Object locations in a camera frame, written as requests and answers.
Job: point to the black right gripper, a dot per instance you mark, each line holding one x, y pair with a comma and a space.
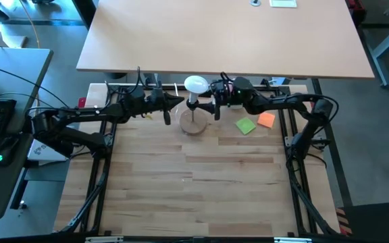
223, 92

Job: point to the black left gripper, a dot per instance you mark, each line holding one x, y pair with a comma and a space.
152, 101

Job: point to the lamp stand with wooden base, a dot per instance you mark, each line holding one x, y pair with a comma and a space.
192, 126

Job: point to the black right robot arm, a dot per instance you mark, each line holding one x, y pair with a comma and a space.
282, 101

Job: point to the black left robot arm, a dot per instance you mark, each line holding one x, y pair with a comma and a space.
79, 113

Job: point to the green sticky note pad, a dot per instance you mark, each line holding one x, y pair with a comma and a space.
246, 125

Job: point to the orange sticky note pad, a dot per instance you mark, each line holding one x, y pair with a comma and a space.
266, 119

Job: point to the large light wooden desk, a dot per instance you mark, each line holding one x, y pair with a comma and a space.
221, 37

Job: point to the small blue white object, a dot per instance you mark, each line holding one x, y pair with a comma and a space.
280, 81

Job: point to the small red object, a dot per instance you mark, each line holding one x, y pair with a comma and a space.
82, 102

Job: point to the white rectangular card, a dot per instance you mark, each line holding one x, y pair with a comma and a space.
282, 3

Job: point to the white printed box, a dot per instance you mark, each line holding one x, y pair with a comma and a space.
42, 152

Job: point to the black computer mouse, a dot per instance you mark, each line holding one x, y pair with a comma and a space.
7, 152

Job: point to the flat cardboard piece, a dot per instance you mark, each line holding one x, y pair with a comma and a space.
2, 40

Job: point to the black box with hazard stripes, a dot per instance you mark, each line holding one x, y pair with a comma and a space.
377, 222

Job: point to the black aluminium table frame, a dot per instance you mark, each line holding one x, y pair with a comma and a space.
96, 175

